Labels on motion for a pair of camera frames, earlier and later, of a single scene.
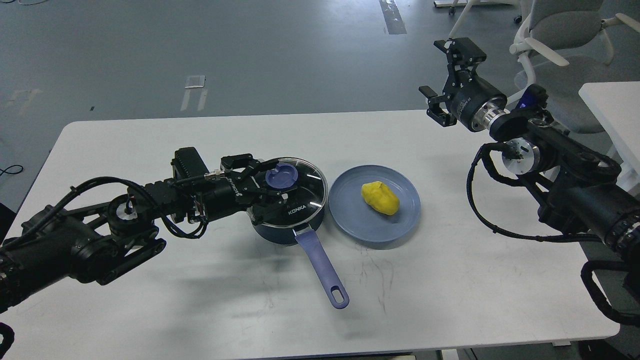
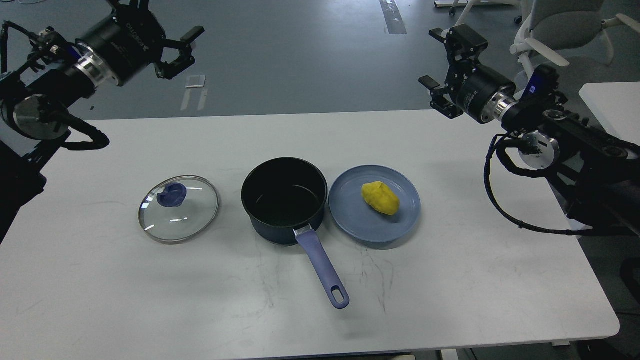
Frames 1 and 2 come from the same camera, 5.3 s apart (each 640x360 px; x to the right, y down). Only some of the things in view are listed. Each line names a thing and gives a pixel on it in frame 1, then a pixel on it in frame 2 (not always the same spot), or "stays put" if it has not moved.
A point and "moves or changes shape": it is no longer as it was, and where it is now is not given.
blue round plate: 355,216 stays put
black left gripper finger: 253,166 -> 132,11
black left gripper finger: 261,200 -> 185,59
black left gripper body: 228,191 -> 129,41
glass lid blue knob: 284,177 moves or changes shape
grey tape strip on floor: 392,17 stays put
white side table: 616,106 stays put
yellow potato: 377,195 stays put
